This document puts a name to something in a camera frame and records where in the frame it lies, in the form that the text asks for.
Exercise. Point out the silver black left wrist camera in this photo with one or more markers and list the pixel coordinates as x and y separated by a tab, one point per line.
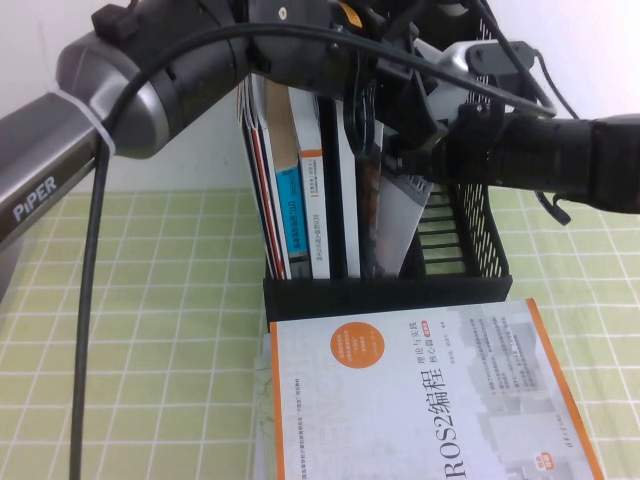
500	52

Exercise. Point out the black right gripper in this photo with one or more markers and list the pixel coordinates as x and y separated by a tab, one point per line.
472	150

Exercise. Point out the thin white magazine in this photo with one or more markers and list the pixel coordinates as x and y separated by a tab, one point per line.
274	190

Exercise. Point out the tall thin white book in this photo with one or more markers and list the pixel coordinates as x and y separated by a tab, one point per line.
350	210

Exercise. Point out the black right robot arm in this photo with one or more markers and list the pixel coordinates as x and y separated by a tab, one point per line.
575	155

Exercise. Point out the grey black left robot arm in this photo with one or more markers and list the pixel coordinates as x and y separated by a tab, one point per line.
150	85

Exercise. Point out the white orange ROS2 book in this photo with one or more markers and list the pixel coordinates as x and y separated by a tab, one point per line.
425	400

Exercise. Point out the green checkered tablecloth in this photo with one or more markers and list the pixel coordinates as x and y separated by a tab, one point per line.
175	350

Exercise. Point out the blue spine book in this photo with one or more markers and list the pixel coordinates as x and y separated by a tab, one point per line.
290	210

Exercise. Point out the white grey robot brochure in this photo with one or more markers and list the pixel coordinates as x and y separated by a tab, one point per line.
395	230

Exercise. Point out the white book orange band spine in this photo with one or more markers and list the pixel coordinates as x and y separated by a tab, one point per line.
317	215

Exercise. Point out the thin magazine orange black spine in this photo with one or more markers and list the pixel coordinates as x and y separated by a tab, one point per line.
259	175

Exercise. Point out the black plastic book holder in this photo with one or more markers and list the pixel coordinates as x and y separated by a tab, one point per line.
380	300

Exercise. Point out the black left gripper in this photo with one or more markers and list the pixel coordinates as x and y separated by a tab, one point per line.
400	30

